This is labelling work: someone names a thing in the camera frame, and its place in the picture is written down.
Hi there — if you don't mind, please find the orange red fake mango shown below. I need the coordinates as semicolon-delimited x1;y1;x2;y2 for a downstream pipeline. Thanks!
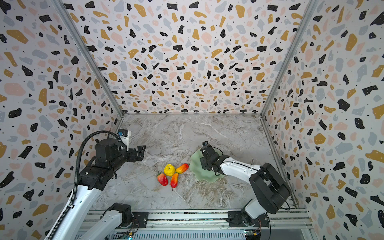
176;164;189;174

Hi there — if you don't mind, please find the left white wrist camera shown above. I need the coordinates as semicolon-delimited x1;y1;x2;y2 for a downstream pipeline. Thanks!
118;129;131;149

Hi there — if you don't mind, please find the black corrugated cable conduit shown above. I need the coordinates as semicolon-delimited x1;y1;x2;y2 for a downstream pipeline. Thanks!
47;130;121;240

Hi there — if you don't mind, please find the red yellow fake pepper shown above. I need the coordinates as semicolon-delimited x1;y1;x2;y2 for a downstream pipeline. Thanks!
171;173;179;189

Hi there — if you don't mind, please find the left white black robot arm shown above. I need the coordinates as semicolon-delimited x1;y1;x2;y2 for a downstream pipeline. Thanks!
46;139;146;240

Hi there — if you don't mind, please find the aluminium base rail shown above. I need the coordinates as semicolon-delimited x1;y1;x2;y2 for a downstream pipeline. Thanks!
76;209;316;233

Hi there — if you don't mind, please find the white slotted cable duct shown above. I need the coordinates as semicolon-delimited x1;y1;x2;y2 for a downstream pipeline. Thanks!
107;230;246;240

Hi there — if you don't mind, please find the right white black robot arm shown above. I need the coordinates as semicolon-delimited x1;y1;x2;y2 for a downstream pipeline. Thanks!
200;141;291;227

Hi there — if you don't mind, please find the red fake strawberry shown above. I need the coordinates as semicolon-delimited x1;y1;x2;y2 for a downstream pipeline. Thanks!
157;173;169;186

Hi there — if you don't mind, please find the green wavy fruit bowl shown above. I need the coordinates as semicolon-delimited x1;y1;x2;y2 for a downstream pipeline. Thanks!
189;150;225;183

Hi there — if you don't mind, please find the yellow fake apple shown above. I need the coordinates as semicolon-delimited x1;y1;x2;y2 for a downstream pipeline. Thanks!
164;164;176;177

